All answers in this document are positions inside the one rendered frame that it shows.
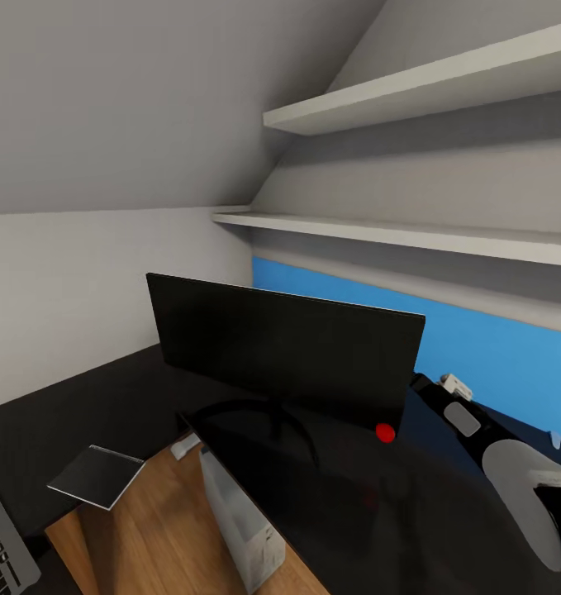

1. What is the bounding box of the notebook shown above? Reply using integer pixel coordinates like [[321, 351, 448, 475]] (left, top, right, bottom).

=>
[[48, 445, 145, 510]]

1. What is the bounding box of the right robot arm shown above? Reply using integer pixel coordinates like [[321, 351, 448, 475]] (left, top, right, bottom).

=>
[[410, 370, 561, 573]]

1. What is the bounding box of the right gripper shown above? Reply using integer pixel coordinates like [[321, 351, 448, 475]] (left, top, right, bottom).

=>
[[410, 370, 448, 411]]

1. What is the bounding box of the keyboard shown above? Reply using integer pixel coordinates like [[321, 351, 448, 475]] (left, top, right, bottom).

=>
[[0, 502, 40, 595]]

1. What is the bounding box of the monitor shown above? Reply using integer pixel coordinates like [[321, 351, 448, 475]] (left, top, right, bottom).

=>
[[146, 272, 426, 469]]

